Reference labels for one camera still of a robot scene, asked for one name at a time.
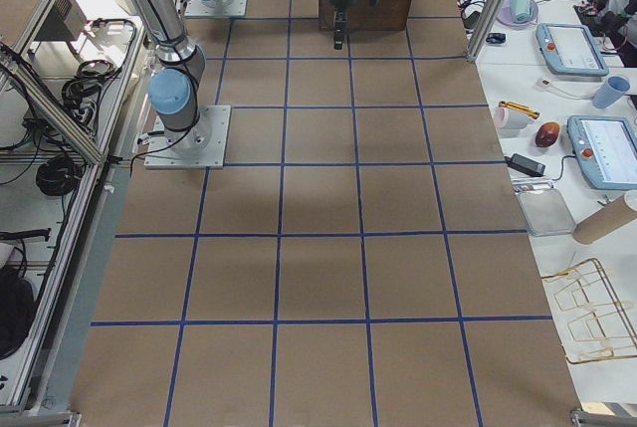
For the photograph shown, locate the cardboard tube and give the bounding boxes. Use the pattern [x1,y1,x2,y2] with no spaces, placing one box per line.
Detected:
[572,190,636,244]

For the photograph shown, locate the teal box on plate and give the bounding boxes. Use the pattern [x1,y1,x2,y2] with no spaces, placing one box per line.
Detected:
[510,0,532,24]

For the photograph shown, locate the blue teach pendant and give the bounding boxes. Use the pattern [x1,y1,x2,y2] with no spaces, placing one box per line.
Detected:
[535,23,609,77]
[566,115,636,191]

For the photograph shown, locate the black power adapter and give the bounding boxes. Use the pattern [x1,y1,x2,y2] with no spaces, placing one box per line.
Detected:
[505,153,545,177]

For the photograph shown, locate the upper blue teach pendant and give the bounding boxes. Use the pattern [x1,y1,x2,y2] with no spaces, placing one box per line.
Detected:
[535,23,609,77]

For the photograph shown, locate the blue black small device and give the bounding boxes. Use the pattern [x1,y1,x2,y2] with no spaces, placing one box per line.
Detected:
[486,33,507,46]

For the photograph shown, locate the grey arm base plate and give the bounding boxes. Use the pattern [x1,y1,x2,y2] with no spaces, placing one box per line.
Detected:
[144,106,231,169]

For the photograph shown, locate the red mango fruit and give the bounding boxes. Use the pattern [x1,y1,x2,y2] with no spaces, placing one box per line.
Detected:
[534,121,560,148]

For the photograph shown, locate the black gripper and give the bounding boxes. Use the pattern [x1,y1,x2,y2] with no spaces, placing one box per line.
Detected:
[328,0,355,50]

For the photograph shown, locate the gold wire rack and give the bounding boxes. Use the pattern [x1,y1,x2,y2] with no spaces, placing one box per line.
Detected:
[541,258,636,365]

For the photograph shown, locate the coiled black cables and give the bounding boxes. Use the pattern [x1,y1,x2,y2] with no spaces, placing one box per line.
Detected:
[35,153,77,197]

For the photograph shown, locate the light blue plastic cup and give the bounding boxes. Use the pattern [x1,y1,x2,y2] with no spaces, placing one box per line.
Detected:
[592,76,631,109]

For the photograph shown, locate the pink white mug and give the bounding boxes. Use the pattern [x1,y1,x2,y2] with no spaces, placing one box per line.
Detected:
[493,107,533,130]

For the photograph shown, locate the purple plate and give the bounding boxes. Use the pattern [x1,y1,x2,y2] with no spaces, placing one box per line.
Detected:
[497,0,538,28]

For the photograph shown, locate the lower blue teach pendant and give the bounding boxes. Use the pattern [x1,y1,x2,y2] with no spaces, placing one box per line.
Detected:
[566,115,636,191]

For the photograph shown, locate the gold yellow pen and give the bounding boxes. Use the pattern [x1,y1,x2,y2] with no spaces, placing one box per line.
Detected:
[499,101,540,119]

